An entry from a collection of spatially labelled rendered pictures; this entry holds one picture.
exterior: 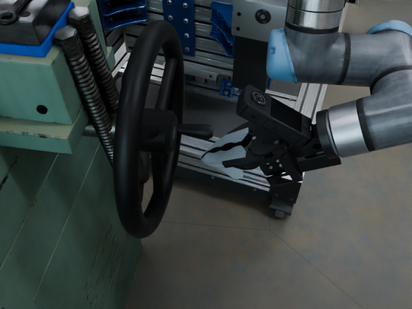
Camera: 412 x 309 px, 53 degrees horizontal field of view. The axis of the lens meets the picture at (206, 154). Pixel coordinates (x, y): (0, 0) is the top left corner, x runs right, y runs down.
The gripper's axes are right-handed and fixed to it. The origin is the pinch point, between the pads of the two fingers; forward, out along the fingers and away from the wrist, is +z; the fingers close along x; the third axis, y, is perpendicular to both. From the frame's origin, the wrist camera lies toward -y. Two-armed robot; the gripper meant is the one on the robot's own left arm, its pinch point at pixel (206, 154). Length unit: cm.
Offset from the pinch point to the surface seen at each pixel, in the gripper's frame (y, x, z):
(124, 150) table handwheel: -19.7, -16.7, -4.6
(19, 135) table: -23.7, -13.6, 9.3
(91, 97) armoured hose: -21.9, -8.1, 2.0
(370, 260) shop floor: 86, 23, -7
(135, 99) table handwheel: -22.3, -12.6, -6.8
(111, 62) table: -19.9, 2.5, 4.7
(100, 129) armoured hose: -16.9, -7.9, 4.9
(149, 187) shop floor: 48, 39, 58
